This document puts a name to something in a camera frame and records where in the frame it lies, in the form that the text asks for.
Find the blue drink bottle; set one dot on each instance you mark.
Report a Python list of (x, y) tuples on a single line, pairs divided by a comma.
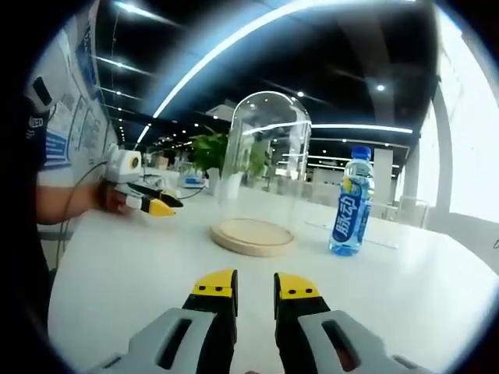
[(351, 218)]

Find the round wooden base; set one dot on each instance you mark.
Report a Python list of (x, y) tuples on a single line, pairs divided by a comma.
[(251, 239)]

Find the clear glass dome cover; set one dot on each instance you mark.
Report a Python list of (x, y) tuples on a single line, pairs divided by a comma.
[(265, 163)]

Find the curved ceiling light strip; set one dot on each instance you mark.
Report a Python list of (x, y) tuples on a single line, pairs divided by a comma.
[(218, 58)]

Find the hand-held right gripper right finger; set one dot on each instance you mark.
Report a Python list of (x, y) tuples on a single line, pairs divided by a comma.
[(312, 343)]

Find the green potted plant white pot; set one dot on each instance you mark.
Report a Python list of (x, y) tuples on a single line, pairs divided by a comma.
[(210, 156)]

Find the blue and white box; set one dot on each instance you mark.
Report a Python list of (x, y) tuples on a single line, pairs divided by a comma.
[(192, 181)]

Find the white office chair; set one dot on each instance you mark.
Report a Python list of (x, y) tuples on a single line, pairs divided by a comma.
[(413, 212)]

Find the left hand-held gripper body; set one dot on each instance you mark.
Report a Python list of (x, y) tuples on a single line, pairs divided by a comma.
[(122, 165)]

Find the person's left hand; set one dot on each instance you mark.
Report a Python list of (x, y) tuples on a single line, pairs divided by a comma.
[(111, 202)]

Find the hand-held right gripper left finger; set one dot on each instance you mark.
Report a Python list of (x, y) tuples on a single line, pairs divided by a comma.
[(171, 343)]

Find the straight ceiling light strip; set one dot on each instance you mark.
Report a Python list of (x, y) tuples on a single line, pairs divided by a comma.
[(362, 128)]

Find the ceiling air vent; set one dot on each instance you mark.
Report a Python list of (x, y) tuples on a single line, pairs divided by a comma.
[(222, 111)]

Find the person's dark shirt torso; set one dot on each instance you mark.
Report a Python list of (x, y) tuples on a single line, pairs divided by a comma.
[(31, 163)]

